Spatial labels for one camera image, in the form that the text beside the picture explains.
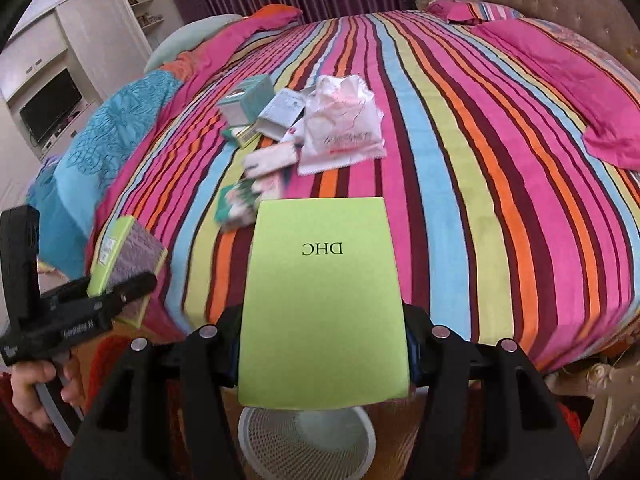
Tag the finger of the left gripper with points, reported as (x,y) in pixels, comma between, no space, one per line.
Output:
(129,291)

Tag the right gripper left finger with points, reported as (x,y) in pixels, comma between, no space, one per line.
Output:
(160,415)

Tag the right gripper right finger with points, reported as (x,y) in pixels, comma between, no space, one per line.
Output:
(488,412)

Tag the green box with grey panel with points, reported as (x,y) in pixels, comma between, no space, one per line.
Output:
(126,250)

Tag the teal floral packet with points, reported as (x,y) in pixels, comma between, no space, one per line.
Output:
(238,203)

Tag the green DHC box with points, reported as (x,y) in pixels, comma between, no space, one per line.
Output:
(322,326)

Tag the white pink small box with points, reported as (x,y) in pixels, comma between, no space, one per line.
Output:
(268,160)

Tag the teal white carton box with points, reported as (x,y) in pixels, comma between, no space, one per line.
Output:
(245,101)

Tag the white grey carton box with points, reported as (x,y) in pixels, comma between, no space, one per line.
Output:
(280,114)

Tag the white plastic bag red print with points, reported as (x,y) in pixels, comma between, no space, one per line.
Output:
(342,125)

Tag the small green box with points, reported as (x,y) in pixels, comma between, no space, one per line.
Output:
(240,136)

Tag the blue patterned blanket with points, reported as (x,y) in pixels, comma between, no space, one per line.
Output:
(68,189)

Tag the black television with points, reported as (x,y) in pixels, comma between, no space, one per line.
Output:
(50,106)

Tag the striped colourful bedspread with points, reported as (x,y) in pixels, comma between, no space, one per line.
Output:
(502,223)

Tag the white wardrobe cabinet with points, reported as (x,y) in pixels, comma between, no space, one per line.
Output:
(101,44)

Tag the light green pillow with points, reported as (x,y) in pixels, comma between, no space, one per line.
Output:
(187,38)

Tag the pink folded duvet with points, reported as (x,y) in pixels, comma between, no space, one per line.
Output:
(603,91)

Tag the striped pink pillow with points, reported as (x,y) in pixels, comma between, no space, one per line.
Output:
(471,12)

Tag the cream carved bed frame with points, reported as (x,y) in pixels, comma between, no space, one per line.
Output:
(614,389)

